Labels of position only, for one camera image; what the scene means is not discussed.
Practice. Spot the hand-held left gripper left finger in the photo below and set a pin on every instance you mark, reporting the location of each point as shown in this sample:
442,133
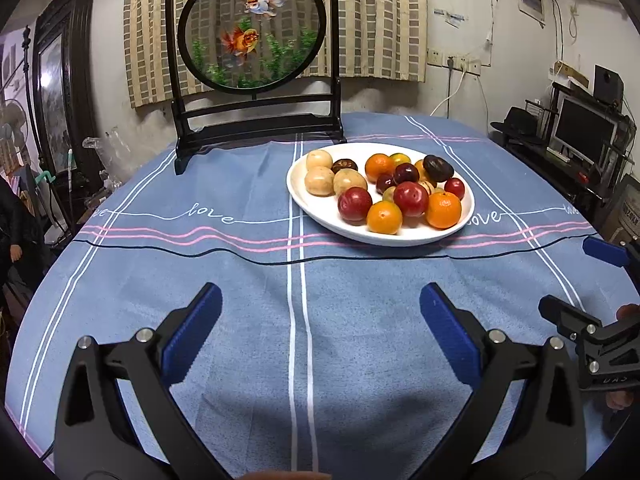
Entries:
192,330

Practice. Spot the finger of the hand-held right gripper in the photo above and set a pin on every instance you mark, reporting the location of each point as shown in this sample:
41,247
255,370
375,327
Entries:
570,317
607,252

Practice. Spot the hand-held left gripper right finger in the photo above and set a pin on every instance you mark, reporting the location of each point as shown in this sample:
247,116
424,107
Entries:
447,332

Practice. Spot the deep orange tangerine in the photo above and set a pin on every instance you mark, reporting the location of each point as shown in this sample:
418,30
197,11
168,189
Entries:
443,209

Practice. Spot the orange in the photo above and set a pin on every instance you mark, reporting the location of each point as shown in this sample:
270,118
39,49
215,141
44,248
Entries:
384,217
420,170
379,166

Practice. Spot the large red plum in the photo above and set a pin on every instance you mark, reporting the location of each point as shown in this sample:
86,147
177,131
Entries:
410,198
354,204

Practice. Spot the small tan round fruit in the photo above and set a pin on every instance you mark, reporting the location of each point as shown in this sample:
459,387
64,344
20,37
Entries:
427,187

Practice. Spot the small dark red plum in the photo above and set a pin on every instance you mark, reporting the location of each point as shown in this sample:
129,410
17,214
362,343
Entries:
406,173
385,182

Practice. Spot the dark purple mangosteen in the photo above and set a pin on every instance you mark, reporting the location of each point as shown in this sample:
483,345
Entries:
438,167

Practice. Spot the white oval plate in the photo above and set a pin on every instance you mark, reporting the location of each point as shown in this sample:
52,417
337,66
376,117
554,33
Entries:
310,205

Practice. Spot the pale peach fruit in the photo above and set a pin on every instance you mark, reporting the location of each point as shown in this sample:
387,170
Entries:
350,182

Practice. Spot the yellow-green plum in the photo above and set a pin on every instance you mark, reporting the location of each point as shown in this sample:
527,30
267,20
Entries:
400,158

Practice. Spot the pale tan fruit brown marks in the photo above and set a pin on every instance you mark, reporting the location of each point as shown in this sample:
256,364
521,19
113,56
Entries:
320,181

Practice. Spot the brown chestnut-like fruit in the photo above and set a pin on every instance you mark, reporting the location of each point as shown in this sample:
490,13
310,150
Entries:
345,165

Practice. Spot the pale tan round fruit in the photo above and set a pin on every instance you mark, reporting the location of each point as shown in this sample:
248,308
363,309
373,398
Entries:
319,159

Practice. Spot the person's right hand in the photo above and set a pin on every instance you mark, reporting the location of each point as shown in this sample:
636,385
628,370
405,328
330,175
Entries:
627,312

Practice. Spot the person's left hand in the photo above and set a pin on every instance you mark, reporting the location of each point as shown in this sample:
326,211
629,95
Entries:
285,476

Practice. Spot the blue striped tablecloth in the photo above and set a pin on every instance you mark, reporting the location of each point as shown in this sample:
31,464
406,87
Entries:
350,310

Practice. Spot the black computer desk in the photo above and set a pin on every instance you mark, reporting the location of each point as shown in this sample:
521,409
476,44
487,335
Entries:
545,160

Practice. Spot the computer monitor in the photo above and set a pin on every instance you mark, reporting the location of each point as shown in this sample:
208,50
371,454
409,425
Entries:
582,127

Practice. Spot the black hat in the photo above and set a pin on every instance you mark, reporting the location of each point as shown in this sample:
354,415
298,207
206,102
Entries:
520,122

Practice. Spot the black speaker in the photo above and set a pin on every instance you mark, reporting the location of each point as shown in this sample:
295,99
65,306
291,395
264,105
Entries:
608,84

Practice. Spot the cardboard box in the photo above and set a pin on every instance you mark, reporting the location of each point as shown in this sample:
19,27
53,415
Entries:
572,75

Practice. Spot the clear plastic bag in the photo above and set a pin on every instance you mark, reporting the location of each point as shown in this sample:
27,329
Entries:
112,160

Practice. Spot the green plastic hook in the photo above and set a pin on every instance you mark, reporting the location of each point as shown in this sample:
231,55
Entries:
46,177

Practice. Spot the standing fan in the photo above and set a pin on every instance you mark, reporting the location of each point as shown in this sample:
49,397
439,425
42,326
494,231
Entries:
10,125

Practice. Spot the dark wooden framed panel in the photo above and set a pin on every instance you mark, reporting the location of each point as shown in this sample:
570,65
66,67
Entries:
55,85

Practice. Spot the round goldfish screen black stand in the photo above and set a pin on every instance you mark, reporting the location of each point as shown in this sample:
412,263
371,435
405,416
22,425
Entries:
250,35

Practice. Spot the beige checked curtain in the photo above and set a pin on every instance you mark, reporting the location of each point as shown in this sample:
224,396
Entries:
375,20

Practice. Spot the white wall socket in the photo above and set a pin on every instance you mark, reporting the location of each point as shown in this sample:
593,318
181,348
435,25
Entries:
436,57

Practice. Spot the white framed wall panel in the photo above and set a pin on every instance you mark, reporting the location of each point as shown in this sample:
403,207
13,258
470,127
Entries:
531,0

